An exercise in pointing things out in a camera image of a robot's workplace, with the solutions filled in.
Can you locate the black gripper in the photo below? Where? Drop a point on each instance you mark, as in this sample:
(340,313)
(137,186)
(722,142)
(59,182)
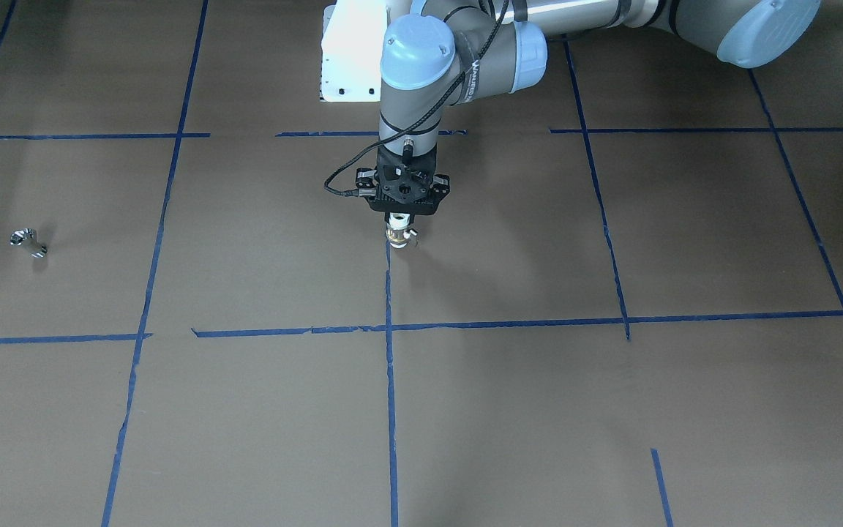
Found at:
(365,178)

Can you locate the white PPR pipe brass fitting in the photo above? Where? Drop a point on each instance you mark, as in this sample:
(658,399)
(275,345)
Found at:
(399,231)

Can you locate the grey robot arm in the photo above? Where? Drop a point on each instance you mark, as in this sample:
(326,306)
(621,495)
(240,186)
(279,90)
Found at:
(447,53)

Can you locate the chrome tee valve fitting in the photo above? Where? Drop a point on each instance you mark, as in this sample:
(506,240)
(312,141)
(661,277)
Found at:
(27,240)

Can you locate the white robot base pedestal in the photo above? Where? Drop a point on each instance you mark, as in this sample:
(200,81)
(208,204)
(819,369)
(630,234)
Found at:
(351,44)

